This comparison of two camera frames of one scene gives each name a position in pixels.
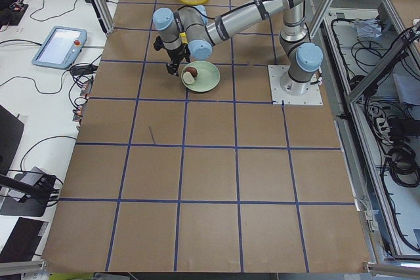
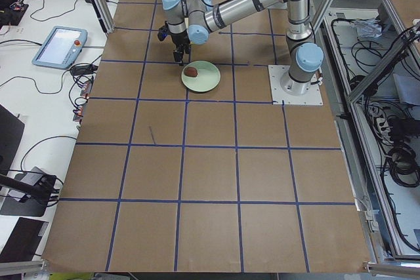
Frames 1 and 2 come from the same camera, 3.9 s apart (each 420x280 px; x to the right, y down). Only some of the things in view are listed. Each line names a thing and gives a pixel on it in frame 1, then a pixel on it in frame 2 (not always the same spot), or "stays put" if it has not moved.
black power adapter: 83,69 stays put
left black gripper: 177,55 → 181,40
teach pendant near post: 61,48 stays put
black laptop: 11,130 stays put
